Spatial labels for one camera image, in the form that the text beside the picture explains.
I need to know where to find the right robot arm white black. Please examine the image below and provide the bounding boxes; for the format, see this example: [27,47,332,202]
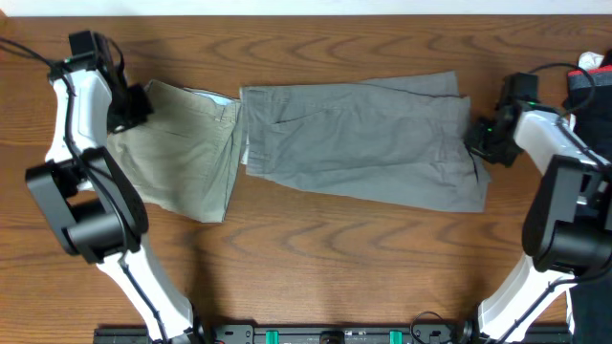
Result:
[457,102,611,343]

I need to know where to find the dark clothes pile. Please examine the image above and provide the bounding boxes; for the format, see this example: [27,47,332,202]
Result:
[563,51,611,161]

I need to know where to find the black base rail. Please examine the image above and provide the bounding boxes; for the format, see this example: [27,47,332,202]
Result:
[93,324,573,344]

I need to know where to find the grey shorts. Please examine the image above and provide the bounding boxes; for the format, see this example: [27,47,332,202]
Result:
[240,72,491,213]

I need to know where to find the khaki shorts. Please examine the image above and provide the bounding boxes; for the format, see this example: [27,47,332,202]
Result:
[107,80,244,223]

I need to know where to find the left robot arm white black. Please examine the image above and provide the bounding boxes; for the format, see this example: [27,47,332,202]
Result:
[25,59,206,343]

